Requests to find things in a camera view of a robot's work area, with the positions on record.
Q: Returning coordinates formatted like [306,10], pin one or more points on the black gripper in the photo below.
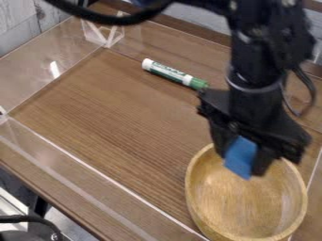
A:
[257,117]

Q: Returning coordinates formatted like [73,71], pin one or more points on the blue rectangular block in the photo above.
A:
[240,157]

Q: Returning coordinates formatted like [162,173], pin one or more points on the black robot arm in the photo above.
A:
[272,42]

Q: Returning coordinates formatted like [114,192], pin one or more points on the brown wooden bowl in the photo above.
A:
[233,209]

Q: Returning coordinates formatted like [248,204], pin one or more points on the green and white marker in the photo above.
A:
[173,74]

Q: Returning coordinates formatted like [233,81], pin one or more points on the black table clamp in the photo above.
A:
[46,230]

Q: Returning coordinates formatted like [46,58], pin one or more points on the clear acrylic corner bracket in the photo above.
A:
[102,35]

